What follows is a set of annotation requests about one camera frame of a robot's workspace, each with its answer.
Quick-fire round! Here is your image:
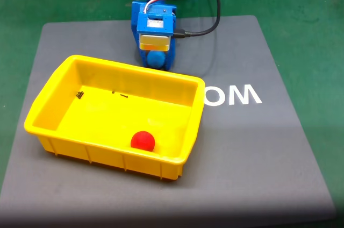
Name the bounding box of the red ball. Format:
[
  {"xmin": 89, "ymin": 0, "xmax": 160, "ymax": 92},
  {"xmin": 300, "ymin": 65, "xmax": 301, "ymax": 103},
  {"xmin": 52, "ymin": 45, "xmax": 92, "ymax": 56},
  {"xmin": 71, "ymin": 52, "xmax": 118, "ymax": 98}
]
[{"xmin": 130, "ymin": 131, "xmax": 156, "ymax": 153}]

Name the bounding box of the white camera box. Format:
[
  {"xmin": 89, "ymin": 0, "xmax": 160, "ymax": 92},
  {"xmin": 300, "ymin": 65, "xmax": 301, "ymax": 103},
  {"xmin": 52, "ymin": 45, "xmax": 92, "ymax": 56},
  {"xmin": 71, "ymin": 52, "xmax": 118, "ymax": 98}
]
[{"xmin": 139, "ymin": 33, "xmax": 171, "ymax": 52}]

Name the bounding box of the blue ball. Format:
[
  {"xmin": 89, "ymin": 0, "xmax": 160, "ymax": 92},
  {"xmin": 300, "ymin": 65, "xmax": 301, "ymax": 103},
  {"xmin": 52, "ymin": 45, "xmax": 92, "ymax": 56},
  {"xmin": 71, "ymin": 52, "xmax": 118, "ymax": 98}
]
[{"xmin": 146, "ymin": 51, "xmax": 167, "ymax": 69}]

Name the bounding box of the black camera cable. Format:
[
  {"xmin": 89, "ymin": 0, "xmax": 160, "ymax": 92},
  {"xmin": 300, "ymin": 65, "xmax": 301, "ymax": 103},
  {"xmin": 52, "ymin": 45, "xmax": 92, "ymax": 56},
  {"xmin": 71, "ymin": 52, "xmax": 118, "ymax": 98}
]
[{"xmin": 171, "ymin": 0, "xmax": 221, "ymax": 39}]

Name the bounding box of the grey foam mat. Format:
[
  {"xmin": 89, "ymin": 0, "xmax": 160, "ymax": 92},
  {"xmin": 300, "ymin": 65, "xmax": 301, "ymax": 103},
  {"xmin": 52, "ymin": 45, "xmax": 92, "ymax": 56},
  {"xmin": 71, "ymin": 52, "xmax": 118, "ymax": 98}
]
[{"xmin": 0, "ymin": 15, "xmax": 338, "ymax": 223}]

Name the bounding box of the yellow plastic bin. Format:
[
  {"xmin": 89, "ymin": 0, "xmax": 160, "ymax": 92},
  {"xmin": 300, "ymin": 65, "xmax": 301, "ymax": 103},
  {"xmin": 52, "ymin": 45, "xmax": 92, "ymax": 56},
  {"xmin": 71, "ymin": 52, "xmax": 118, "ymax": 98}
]
[{"xmin": 23, "ymin": 54, "xmax": 206, "ymax": 181}]

